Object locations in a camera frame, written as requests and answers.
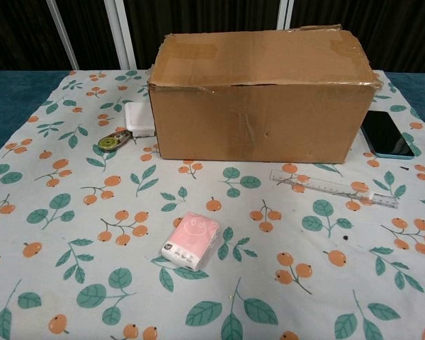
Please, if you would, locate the brown cardboard box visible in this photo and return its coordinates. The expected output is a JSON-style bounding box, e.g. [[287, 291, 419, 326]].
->
[[147, 23, 383, 166]]

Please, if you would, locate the pink tissue pack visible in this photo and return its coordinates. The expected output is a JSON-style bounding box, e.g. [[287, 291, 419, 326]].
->
[[161, 211, 221, 273]]

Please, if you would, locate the white power adapter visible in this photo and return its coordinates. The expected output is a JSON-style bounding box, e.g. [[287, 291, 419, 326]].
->
[[123, 101, 156, 138]]

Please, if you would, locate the correction tape dispenser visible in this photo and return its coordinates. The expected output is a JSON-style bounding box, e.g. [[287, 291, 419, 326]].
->
[[98, 129, 135, 154]]

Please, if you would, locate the clear plastic ruler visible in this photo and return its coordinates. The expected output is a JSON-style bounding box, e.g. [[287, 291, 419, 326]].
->
[[270, 169, 400, 210]]

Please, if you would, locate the floral print tablecloth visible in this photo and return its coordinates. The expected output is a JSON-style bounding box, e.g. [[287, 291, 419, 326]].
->
[[0, 69, 425, 340]]

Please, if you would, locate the black screen smartphone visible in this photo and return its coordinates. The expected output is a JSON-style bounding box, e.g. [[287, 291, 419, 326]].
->
[[360, 110, 419, 159]]

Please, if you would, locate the double white frame post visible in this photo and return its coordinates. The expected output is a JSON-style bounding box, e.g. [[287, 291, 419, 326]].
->
[[104, 0, 140, 70]]

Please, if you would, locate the thin white frame post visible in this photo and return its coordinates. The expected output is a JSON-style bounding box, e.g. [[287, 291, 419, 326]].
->
[[44, 0, 79, 70]]

